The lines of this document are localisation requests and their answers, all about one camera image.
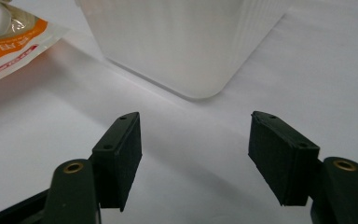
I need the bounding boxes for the orange and white packet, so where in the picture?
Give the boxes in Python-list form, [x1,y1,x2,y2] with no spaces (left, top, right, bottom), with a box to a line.
[0,0,71,91]

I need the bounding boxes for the white plastic container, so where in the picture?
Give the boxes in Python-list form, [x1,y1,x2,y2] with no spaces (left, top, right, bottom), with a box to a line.
[74,0,293,101]

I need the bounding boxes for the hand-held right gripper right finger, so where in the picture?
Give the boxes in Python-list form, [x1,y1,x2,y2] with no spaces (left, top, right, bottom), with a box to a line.
[247,110,358,224]

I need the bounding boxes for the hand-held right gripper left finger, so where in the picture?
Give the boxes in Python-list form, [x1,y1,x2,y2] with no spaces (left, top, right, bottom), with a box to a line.
[43,111,144,224]

